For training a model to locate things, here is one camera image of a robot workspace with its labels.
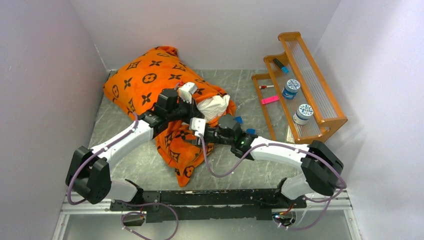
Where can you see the blue block front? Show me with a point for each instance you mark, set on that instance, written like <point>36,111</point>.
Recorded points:
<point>250,131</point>

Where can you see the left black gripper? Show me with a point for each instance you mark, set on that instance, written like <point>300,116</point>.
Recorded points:
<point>192,111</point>

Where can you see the red white pen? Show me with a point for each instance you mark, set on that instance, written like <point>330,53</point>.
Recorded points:
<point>266,87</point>

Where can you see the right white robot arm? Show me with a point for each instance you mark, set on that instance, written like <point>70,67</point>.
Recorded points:
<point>320,170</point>

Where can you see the black marker blue cap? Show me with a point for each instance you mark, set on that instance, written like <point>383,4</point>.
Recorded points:
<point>279,64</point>

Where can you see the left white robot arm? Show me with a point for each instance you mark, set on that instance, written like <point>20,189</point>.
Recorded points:
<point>89,174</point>

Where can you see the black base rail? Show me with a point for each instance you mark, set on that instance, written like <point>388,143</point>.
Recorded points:
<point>258,203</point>

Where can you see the orange wooden rack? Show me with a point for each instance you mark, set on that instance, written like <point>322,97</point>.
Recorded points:
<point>305,101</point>

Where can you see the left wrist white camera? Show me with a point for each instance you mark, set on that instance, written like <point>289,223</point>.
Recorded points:
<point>186,92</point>

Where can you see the blue white round jar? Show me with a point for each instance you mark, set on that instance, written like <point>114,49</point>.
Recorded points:
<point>291,88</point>

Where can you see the white box under rack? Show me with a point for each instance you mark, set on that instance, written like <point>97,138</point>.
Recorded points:
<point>289,136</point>

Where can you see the blue block near pillow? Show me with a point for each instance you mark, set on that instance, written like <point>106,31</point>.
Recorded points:
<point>239,119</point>

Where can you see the white pillow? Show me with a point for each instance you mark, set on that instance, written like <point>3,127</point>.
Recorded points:
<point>213,107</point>

